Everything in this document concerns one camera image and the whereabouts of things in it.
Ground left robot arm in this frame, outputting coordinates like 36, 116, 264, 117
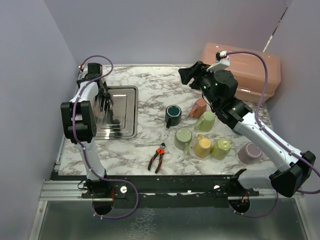
60, 63, 115, 198

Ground dark teal mug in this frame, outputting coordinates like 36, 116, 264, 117
165, 104, 182, 129

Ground sage green mug upright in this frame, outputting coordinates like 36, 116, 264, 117
174, 128, 193, 155

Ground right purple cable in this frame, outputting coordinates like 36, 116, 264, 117
224, 50, 320, 218

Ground pink terracotta mug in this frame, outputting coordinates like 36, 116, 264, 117
188, 98, 207, 119

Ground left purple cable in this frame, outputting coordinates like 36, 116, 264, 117
69, 55, 140, 221

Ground yellow mug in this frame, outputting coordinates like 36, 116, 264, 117
193, 134, 212, 159

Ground mauve purple mug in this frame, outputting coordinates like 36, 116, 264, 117
238, 142, 262, 165

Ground orange black pliers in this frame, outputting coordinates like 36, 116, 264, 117
147, 142, 167, 174

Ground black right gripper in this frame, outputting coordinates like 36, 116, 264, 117
178, 60, 220, 109

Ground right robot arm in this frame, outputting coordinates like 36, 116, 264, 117
178, 61, 316, 198

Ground light green mug lying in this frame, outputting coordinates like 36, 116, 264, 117
194, 111, 216, 132

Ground purple cable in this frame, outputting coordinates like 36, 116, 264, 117
224, 50, 320, 218
69, 55, 140, 221

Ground lime green faceted mug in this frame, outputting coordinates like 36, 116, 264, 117
210, 138, 233, 160

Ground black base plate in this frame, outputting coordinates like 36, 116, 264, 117
50, 172, 259, 211

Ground aluminium rail frame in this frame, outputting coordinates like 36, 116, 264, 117
38, 179, 88, 202

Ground steel tray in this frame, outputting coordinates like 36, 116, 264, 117
92, 85, 139, 140

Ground pink and blue mug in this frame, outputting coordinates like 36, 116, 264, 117
232, 128, 243, 136

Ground pink plastic storage box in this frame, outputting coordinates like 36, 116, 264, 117
201, 43, 281, 104

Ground clear handle screwdriver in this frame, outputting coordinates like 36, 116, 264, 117
135, 143, 161, 148

